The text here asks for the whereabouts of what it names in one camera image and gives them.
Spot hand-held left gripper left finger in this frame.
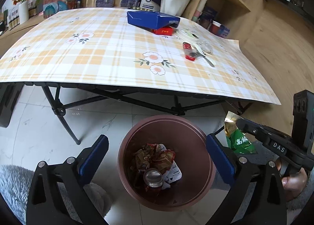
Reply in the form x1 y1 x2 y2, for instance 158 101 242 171
26 135 110 225

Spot red cigarette pack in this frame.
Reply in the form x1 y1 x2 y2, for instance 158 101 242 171
152 26 173 37

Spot red lighter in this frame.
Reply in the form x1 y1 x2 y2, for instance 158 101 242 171
183 42 196 62

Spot orange flowers in ribbed vase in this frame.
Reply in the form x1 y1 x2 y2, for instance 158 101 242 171
10 0 33 24

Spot clear plastic packaging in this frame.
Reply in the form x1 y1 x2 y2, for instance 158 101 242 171
197 40 214 56

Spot black folding table frame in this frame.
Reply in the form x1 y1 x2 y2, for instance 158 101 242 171
0 81 253 145

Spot red snack wrapper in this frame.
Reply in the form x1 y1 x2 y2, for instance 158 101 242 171
134 143 175 174

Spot small blue box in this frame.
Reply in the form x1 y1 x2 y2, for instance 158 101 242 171
219 25 231 38

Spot person's grey fleece clothing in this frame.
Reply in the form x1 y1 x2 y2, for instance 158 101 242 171
0 165 113 225

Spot red soda can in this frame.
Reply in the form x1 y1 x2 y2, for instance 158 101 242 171
143 169 164 188

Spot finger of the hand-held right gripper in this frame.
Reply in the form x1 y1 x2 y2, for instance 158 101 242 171
235 118 270 144

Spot stack of pastel cups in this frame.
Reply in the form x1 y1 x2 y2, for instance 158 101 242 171
194 0 208 21

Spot dark counter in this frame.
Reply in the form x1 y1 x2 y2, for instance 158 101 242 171
261 0 314 23

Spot gold green wrapper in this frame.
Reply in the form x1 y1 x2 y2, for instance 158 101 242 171
224 111 257 155

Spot dark blue printed box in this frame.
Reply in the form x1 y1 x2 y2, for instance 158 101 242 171
200 6 219 23

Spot wooden shelf unit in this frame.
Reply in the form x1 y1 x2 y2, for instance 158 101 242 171
182 0 270 37

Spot person's right hand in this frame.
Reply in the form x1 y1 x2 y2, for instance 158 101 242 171
276 159 310 196

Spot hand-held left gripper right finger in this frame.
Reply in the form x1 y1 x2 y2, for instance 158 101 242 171
205 134 287 225

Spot navy blue box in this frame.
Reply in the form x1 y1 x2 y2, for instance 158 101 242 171
127 10 181 29

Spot plaid floral tablecloth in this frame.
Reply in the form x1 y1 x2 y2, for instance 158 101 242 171
0 6 281 105

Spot white plastic spoon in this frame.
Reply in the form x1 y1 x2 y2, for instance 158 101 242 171
191 44 215 68

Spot white round lid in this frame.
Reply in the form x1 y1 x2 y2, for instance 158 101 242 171
176 29 200 42

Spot person's right forearm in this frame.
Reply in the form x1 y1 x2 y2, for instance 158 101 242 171
286 183 314 214

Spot row of small brown bottles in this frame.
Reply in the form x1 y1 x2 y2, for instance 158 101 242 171
7 10 21 30

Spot brown trash bin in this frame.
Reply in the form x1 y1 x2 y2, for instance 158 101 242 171
118 114 217 213

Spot white paper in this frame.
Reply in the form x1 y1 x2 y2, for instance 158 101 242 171
163 161 183 186

